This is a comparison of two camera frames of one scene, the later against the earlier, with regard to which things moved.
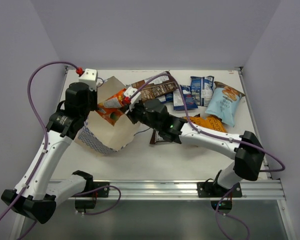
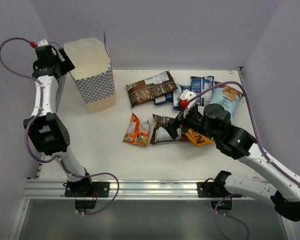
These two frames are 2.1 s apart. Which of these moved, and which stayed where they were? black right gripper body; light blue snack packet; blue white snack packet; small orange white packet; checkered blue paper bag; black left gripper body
Moved: small orange white packet; checkered blue paper bag; black left gripper body; black right gripper body
Stayed: light blue snack packet; blue white snack packet
